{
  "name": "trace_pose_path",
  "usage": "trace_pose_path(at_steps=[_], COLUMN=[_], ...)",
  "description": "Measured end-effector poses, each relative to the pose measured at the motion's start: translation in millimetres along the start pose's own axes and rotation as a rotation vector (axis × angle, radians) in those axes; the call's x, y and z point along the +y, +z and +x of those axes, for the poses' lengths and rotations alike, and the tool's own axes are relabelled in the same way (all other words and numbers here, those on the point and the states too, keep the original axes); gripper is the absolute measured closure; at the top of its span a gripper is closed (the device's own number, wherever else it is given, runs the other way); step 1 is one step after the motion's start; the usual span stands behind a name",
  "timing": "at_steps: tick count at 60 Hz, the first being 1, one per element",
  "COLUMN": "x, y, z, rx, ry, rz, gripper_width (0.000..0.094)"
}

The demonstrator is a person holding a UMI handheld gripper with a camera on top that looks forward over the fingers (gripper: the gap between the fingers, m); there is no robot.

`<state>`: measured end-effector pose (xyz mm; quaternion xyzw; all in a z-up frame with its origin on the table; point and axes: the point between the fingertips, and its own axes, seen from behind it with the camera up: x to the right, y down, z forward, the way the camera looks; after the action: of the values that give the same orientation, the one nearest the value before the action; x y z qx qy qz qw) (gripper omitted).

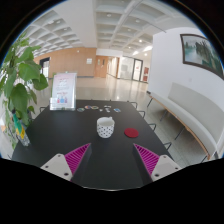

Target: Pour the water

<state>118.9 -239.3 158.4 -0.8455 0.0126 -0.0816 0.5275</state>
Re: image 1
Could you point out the acrylic sign stand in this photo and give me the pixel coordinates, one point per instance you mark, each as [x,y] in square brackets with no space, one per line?
[63,92]

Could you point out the green leafy potted plant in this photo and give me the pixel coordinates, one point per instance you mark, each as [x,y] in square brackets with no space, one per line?
[20,78]

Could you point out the long white bench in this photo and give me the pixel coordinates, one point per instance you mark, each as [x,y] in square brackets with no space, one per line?
[198,114]

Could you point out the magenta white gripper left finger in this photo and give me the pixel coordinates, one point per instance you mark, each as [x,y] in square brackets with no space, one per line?
[70,166]

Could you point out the green labelled water bottle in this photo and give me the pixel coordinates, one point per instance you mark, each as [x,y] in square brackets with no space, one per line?
[20,131]

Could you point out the round badge left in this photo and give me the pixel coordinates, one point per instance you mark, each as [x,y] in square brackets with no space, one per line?
[80,109]

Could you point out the small white items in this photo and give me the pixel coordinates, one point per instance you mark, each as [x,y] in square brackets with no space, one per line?
[106,108]

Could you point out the blue small card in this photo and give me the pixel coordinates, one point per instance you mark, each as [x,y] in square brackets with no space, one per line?
[117,109]

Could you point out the framed landscape painting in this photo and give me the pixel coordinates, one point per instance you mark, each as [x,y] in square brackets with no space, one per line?
[197,51]

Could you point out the red round coaster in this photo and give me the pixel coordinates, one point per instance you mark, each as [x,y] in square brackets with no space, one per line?
[131,132]

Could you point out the round colourful badge middle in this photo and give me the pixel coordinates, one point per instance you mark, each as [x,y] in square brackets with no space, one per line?
[91,107]

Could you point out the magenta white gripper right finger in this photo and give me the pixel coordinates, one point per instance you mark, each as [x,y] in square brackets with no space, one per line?
[157,167]

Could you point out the white polka dot cup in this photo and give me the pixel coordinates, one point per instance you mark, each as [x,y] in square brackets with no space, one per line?
[105,127]

